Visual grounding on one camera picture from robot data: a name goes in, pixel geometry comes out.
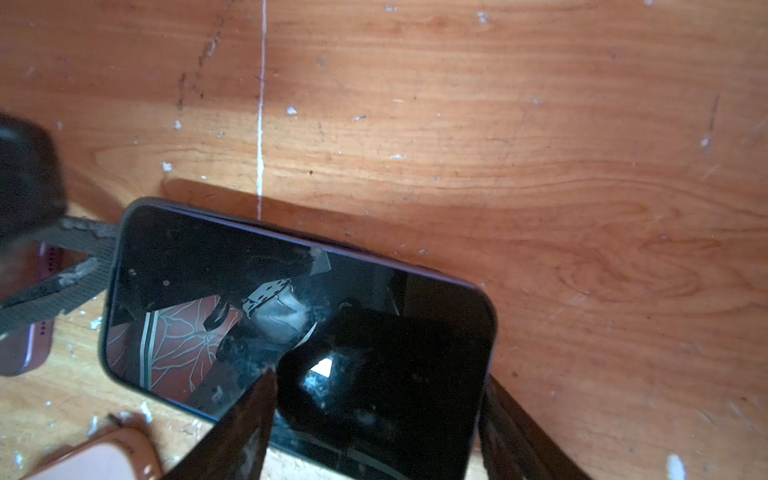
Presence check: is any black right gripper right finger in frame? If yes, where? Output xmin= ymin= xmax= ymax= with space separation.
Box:
xmin=478 ymin=376 xmax=590 ymax=480

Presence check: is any purple black phone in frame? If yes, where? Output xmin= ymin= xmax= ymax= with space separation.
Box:
xmin=101 ymin=198 xmax=497 ymax=479

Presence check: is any red-edged black phone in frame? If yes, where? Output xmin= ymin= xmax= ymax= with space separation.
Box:
xmin=1 ymin=241 xmax=63 ymax=377

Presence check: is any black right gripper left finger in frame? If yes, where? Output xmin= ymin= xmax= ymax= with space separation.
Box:
xmin=164 ymin=368 xmax=277 ymax=480

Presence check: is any pink phone case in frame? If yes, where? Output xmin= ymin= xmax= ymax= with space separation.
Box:
xmin=24 ymin=413 xmax=164 ymax=480

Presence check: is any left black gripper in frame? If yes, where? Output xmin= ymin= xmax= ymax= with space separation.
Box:
xmin=1 ymin=114 xmax=118 ymax=333

